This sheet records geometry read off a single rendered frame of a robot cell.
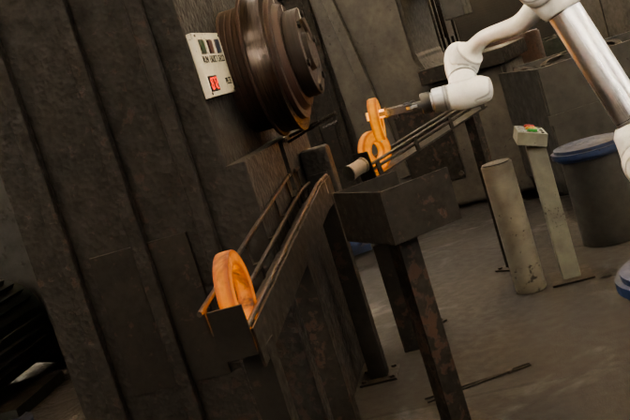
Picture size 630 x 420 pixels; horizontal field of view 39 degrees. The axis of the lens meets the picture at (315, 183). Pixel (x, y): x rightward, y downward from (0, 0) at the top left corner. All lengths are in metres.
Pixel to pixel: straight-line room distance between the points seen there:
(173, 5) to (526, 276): 1.78
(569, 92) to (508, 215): 1.48
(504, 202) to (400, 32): 2.25
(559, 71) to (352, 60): 1.40
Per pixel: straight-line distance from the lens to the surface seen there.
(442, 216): 2.25
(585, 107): 4.84
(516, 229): 3.47
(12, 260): 3.58
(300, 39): 2.73
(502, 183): 3.44
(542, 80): 4.76
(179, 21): 2.44
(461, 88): 3.11
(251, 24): 2.68
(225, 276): 1.77
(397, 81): 5.52
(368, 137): 3.31
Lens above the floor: 1.03
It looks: 6 degrees down
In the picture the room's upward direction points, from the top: 17 degrees counter-clockwise
